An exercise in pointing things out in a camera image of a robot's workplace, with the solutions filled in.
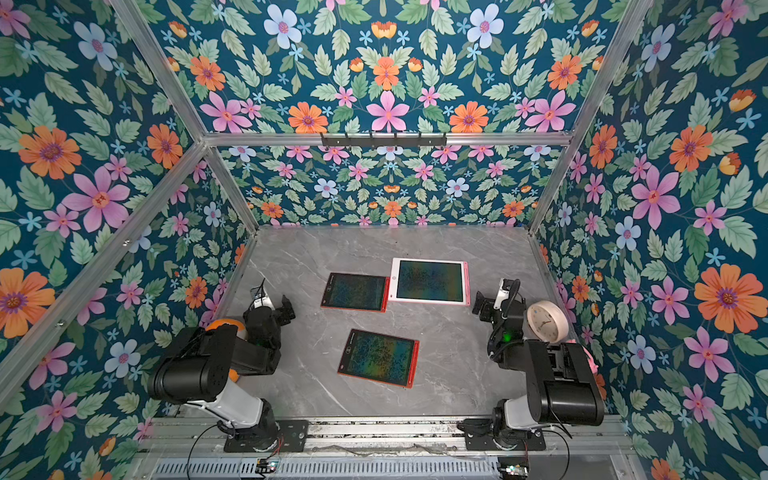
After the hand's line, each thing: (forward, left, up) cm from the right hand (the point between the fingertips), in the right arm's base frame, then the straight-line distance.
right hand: (502, 292), depth 92 cm
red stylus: (+3, +37, -7) cm, 38 cm away
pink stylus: (+8, +9, -7) cm, 14 cm away
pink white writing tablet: (+9, +22, -8) cm, 25 cm away
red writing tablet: (-19, +36, -7) cm, 41 cm away
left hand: (-4, +72, 0) cm, 72 cm away
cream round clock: (-10, -11, +1) cm, 15 cm away
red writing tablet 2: (+4, +48, -7) cm, 48 cm away
